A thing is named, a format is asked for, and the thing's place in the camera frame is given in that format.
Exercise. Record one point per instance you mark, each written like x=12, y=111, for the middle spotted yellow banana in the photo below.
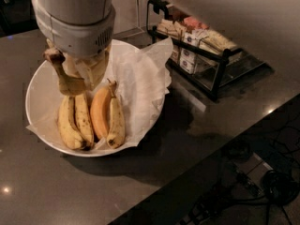
x=83, y=120

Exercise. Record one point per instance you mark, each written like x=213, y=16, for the right spotted yellow banana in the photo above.
x=117, y=128

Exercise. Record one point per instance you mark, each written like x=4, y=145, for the orange banana-shaped fruit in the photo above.
x=99, y=112

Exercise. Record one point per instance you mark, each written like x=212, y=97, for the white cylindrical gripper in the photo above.
x=73, y=37

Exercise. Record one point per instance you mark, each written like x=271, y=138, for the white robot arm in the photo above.
x=79, y=35

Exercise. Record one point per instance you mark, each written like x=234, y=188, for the black power strip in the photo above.
x=198, y=214

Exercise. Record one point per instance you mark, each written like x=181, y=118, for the left spotted yellow banana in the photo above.
x=70, y=135

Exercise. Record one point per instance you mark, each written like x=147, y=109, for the black wire condiment rack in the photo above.
x=201, y=54

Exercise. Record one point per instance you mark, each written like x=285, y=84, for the white paper liner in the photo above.
x=137, y=75

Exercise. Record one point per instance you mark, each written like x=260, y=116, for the white round bowl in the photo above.
x=40, y=88

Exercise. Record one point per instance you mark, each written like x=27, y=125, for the large curved yellow banana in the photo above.
x=68, y=86

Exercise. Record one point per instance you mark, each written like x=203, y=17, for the spotted yellow banana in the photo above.
x=70, y=135
x=83, y=120
x=117, y=128

